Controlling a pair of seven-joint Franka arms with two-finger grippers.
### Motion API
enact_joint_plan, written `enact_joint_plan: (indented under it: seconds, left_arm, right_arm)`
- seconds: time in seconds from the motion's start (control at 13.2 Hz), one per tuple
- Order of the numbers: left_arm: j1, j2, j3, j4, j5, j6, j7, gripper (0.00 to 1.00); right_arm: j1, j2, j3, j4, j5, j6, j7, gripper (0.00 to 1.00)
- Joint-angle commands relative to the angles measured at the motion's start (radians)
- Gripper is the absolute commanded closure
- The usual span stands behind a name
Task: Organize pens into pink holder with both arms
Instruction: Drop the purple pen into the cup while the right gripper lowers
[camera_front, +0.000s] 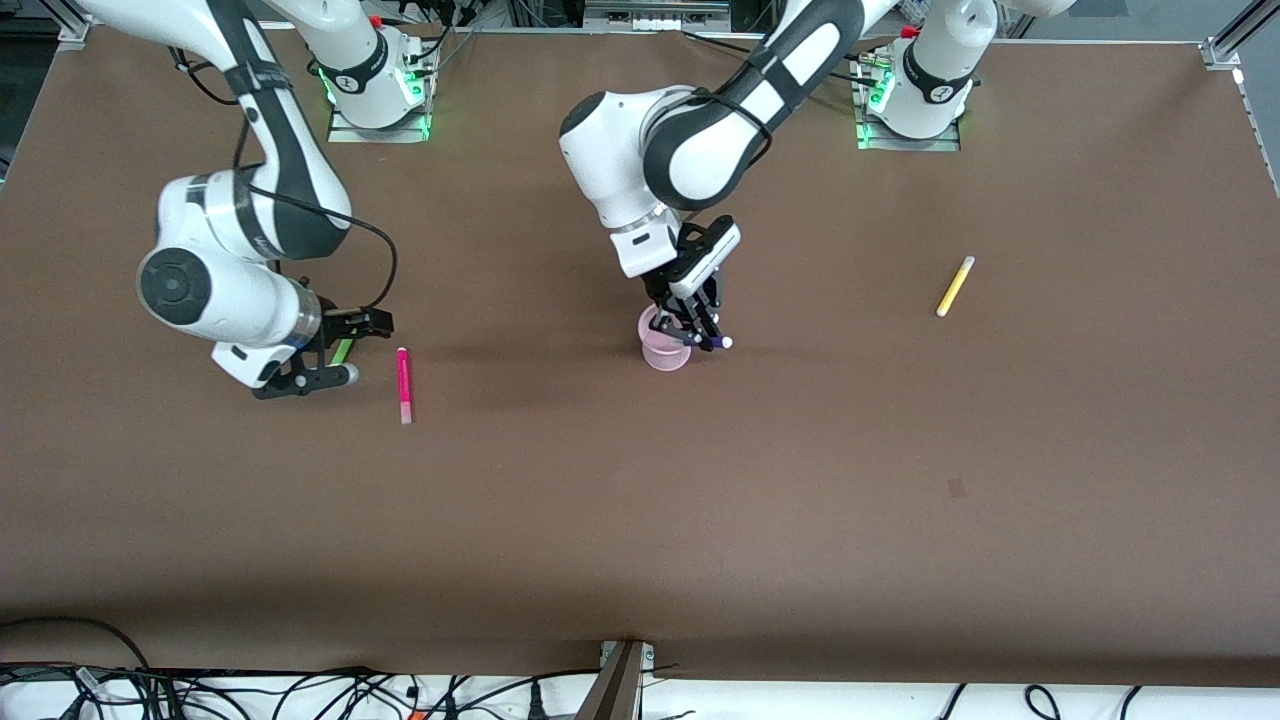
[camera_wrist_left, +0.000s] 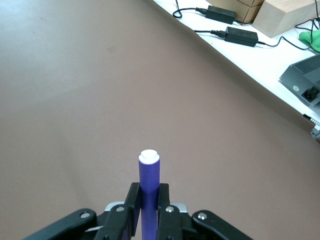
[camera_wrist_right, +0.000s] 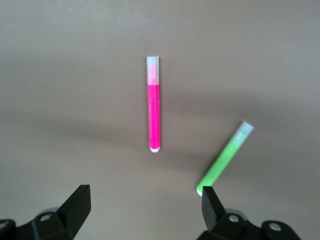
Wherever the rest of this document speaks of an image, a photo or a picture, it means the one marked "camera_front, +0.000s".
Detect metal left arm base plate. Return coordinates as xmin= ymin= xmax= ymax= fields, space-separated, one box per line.
xmin=855 ymin=55 xmax=963 ymax=153

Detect metal table post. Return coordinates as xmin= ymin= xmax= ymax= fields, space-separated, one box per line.
xmin=575 ymin=640 xmax=656 ymax=720

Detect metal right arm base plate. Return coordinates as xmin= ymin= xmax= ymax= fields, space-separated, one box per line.
xmin=328 ymin=100 xmax=433 ymax=144

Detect thick black looping cable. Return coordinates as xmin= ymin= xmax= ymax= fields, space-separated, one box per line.
xmin=0 ymin=616 xmax=151 ymax=673

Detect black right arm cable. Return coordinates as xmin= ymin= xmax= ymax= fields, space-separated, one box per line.
xmin=232 ymin=118 xmax=399 ymax=313

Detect aluminium frame strut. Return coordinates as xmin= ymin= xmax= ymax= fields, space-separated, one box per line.
xmin=1218 ymin=0 xmax=1280 ymax=56

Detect pink plastic cup holder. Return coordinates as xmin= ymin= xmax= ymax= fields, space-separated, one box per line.
xmin=638 ymin=305 xmax=693 ymax=372

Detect grey power strip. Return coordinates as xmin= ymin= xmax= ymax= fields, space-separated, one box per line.
xmin=583 ymin=0 xmax=733 ymax=33

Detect yellow marker pen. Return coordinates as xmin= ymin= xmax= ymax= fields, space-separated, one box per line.
xmin=935 ymin=255 xmax=977 ymax=319

